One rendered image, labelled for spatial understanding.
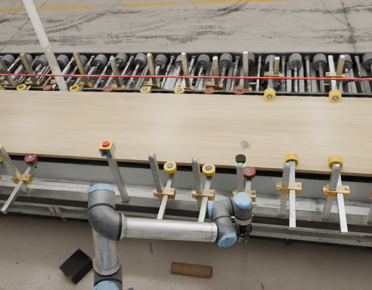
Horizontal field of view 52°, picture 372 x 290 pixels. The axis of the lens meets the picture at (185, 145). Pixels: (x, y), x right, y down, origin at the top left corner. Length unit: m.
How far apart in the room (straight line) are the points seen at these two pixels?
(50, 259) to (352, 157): 2.40
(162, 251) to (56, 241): 0.92
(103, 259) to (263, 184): 1.12
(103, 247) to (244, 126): 1.28
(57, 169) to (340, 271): 2.17
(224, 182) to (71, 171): 1.11
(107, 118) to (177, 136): 0.59
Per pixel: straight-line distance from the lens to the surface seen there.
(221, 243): 1.80
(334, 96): 2.90
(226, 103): 2.88
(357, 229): 2.53
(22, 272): 3.47
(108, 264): 2.10
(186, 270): 2.98
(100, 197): 1.69
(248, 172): 2.38
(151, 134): 2.71
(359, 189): 2.61
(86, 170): 2.84
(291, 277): 3.04
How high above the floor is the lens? 2.69
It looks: 44 degrees down
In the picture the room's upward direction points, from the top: 9 degrees counter-clockwise
